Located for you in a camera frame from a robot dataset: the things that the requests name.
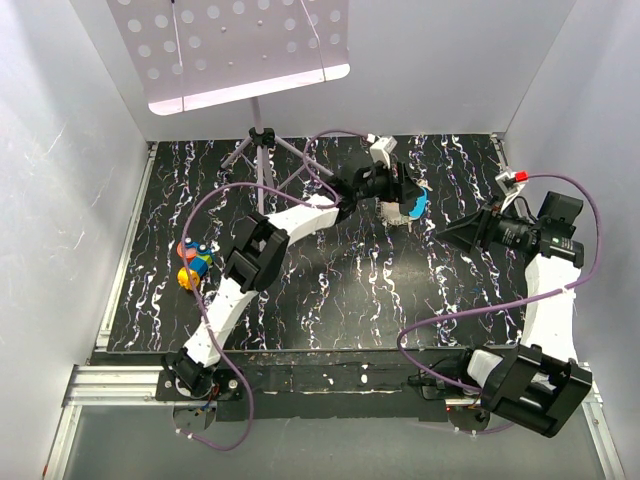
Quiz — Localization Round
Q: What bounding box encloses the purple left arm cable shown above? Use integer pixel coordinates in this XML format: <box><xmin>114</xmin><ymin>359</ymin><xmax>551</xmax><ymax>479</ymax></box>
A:
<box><xmin>174</xmin><ymin>130</ymin><xmax>374</xmax><ymax>451</ymax></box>

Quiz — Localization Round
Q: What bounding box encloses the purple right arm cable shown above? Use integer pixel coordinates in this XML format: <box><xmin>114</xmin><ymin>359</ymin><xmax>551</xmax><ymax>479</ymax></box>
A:
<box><xmin>396</xmin><ymin>173</ymin><xmax>604</xmax><ymax>435</ymax></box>

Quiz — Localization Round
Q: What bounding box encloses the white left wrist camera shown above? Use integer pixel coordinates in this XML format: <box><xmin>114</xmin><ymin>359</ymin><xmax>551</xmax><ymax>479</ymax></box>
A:
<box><xmin>366</xmin><ymin>134</ymin><xmax>397</xmax><ymax>167</ymax></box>

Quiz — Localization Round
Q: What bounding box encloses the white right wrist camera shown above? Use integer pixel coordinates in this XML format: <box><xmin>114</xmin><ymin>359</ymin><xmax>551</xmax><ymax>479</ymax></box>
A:
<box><xmin>495</xmin><ymin>169</ymin><xmax>529</xmax><ymax>213</ymax></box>

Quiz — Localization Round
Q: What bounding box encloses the aluminium rail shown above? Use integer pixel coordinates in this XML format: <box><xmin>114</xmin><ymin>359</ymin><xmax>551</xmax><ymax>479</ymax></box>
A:
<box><xmin>42</xmin><ymin>360</ymin><xmax>626</xmax><ymax>480</ymax></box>

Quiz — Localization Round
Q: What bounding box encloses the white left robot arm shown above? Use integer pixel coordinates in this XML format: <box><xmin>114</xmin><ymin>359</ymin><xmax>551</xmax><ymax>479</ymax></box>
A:
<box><xmin>161</xmin><ymin>161</ymin><xmax>428</xmax><ymax>400</ymax></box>

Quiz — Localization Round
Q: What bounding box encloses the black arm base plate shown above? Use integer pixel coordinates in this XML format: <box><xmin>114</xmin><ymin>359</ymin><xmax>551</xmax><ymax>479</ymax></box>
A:
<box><xmin>156</xmin><ymin>347</ymin><xmax>490</xmax><ymax>431</ymax></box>

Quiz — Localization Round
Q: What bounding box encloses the white perforated music stand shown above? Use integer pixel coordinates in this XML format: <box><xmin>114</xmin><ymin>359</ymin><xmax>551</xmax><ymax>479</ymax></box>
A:
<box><xmin>108</xmin><ymin>0</ymin><xmax>350</xmax><ymax>185</ymax></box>

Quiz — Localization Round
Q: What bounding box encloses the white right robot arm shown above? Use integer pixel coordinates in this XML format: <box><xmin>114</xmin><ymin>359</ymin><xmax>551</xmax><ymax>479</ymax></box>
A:
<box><xmin>436</xmin><ymin>192</ymin><xmax>592</xmax><ymax>438</ymax></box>

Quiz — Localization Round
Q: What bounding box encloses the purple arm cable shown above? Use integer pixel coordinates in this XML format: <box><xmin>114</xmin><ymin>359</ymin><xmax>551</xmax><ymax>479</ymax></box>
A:
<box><xmin>396</xmin><ymin>173</ymin><xmax>604</xmax><ymax>435</ymax></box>
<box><xmin>174</xmin><ymin>130</ymin><xmax>374</xmax><ymax>451</ymax></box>

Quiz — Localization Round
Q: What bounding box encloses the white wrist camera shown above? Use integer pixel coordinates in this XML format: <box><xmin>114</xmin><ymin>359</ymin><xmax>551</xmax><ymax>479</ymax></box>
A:
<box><xmin>366</xmin><ymin>134</ymin><xmax>397</xmax><ymax>167</ymax></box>
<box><xmin>495</xmin><ymin>169</ymin><xmax>529</xmax><ymax>213</ymax></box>

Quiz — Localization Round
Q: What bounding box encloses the orange blue toy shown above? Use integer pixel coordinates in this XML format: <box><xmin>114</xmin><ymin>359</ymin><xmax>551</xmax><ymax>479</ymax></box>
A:
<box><xmin>176</xmin><ymin>236</ymin><xmax>213</xmax><ymax>262</ymax></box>

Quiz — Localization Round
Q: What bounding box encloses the yellow blue toy block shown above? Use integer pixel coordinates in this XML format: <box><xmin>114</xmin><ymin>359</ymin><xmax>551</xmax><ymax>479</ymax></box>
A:
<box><xmin>177</xmin><ymin>255</ymin><xmax>212</xmax><ymax>290</ymax></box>

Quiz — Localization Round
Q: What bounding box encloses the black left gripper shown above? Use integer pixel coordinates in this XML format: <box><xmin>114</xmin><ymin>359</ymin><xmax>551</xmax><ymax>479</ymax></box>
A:
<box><xmin>354</xmin><ymin>159</ymin><xmax>424</xmax><ymax>205</ymax></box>

